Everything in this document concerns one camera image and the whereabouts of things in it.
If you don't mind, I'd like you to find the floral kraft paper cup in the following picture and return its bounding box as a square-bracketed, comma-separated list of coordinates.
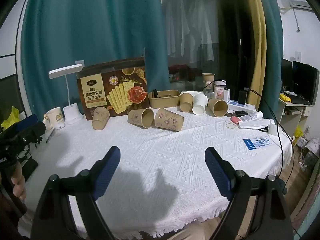
[92, 107, 110, 130]

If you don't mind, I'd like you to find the lying floral kraft cup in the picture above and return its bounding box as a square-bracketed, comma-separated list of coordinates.
[127, 108, 155, 128]

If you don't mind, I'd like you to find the lying plain kraft cup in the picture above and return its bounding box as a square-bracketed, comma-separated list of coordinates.
[208, 99, 228, 117]

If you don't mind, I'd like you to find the upside-down floral kraft cup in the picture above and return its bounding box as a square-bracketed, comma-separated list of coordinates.
[154, 108, 184, 132]

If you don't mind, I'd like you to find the white paper cup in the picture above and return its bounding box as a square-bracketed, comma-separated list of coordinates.
[192, 94, 208, 115]

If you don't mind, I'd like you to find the plain kraft cup inverted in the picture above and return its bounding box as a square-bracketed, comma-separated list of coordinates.
[180, 93, 193, 112]

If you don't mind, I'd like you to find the upright kraft cup background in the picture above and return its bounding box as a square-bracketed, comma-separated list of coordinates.
[202, 73, 215, 94]

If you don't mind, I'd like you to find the person's left hand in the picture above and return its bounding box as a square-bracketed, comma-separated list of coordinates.
[11, 161, 26, 200]

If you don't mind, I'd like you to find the yellow plastic bag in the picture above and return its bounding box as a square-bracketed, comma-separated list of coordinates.
[1, 106, 20, 129]

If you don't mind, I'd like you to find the black pen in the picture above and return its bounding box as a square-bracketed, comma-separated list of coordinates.
[46, 128, 56, 143]

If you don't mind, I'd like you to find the cartoon ceramic mug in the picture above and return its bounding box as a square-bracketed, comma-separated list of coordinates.
[43, 107, 65, 130]

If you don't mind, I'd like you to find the white desk lamp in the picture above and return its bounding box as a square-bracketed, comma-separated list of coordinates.
[48, 61, 84, 125]

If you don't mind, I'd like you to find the blue white card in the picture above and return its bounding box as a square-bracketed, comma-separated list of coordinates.
[243, 137, 273, 150]

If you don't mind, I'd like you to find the brown cracker box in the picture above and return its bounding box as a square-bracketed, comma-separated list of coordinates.
[76, 56, 149, 120]

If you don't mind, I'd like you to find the white tube bottle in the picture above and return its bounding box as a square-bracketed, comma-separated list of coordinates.
[239, 111, 263, 122]

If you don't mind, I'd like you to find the pink small object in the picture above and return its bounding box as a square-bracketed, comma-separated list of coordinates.
[231, 116, 241, 124]

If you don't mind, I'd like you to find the white textured tablecloth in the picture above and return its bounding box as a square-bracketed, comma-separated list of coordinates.
[18, 111, 292, 239]

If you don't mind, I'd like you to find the teal curtain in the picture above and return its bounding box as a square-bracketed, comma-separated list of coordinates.
[21, 0, 170, 119]

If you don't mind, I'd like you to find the blue white flat box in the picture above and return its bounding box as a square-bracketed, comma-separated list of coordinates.
[227, 100, 256, 113]

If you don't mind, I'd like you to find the yellow curtain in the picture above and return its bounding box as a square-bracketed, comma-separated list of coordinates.
[248, 0, 267, 95]

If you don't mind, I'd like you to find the kraft paper bowl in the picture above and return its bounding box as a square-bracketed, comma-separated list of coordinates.
[148, 90, 181, 109]

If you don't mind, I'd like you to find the black computer monitor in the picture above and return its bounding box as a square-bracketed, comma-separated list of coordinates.
[281, 59, 319, 106]

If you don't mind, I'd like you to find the white lidded jar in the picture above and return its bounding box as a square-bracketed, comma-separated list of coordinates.
[214, 79, 226, 100]

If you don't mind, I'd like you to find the white air conditioner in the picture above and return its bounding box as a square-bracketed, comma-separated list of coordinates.
[279, 0, 313, 12]

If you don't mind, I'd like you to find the black cable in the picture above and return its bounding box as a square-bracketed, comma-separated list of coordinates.
[243, 87, 296, 196]

